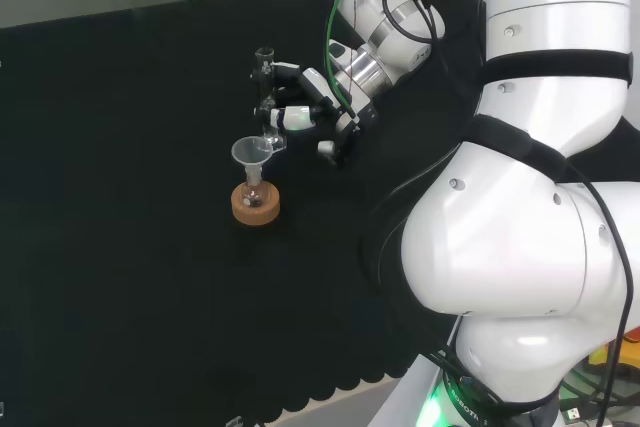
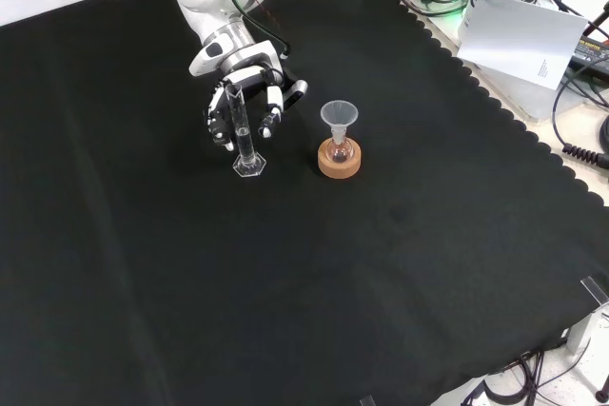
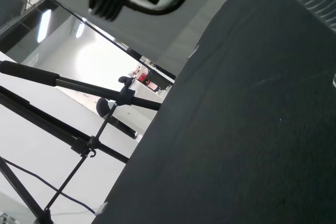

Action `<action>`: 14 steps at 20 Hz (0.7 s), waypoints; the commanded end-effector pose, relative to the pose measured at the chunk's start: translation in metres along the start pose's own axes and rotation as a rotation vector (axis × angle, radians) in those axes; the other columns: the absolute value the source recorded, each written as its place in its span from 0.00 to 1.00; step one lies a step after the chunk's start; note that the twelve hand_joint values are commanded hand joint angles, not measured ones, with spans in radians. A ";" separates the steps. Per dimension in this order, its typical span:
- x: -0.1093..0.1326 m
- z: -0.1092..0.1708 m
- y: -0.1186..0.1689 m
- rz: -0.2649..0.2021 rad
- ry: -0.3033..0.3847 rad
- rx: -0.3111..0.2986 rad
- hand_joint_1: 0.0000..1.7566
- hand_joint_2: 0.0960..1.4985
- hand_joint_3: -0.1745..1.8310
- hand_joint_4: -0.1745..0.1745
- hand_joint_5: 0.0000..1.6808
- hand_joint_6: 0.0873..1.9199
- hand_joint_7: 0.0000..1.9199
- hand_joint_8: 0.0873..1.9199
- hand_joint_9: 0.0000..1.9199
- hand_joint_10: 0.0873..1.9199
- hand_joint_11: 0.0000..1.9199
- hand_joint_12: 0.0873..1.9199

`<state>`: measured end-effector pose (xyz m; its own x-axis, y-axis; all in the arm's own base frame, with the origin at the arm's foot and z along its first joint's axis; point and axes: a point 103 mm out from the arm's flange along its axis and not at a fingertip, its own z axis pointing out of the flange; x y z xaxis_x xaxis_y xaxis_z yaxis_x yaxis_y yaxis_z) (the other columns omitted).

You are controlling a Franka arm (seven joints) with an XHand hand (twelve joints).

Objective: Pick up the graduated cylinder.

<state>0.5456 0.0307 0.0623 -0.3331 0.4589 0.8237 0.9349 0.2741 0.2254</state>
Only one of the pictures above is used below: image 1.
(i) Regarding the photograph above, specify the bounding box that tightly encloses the yellow stop button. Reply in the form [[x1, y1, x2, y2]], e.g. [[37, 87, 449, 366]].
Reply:
[[587, 321, 640, 373]]

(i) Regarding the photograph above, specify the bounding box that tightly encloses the clear plastic funnel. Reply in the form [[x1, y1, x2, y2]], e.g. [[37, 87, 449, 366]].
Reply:
[[230, 136, 275, 183]]

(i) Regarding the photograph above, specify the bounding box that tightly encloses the small round-bottom glass flask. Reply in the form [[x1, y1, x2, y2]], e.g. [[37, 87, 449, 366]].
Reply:
[[239, 171, 266, 209]]

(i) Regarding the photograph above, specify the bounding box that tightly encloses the clear glass graduated cylinder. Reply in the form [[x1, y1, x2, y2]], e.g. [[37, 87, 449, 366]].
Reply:
[[252, 47, 289, 151]]

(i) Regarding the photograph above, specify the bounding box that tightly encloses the cork ring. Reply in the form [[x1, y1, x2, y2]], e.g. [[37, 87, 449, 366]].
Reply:
[[230, 180, 281, 227]]

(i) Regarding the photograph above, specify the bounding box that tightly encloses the green cable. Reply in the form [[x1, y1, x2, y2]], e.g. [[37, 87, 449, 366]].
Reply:
[[325, 0, 362, 121]]

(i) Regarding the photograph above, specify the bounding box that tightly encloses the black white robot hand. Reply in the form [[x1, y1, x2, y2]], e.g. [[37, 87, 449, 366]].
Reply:
[[252, 60, 379, 171]]

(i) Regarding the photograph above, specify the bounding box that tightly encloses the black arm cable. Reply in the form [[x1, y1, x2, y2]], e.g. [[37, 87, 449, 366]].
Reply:
[[563, 160, 637, 427]]

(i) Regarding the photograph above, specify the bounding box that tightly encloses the black cloth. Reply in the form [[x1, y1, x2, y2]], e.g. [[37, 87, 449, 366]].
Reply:
[[0, 0, 496, 424]]

